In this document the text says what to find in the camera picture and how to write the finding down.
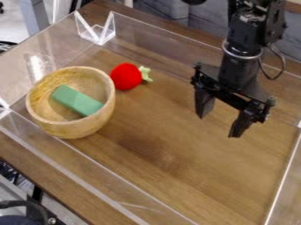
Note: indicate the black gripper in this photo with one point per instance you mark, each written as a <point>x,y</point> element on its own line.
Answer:
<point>233,84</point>

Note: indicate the red plush fruit green stem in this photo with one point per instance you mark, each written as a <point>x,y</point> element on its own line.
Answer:
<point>127,76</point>

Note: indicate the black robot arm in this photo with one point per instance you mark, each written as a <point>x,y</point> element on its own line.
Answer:
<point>256,27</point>

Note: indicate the clear acrylic tray enclosure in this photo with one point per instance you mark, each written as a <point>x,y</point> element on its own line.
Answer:
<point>158,167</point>

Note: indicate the light wooden bowl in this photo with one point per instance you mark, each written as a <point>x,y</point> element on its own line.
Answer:
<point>58,120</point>

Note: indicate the green rectangular block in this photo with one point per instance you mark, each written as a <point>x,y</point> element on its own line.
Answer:
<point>77,101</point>

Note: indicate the black table leg bracket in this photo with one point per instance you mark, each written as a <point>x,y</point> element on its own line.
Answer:
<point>38,212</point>

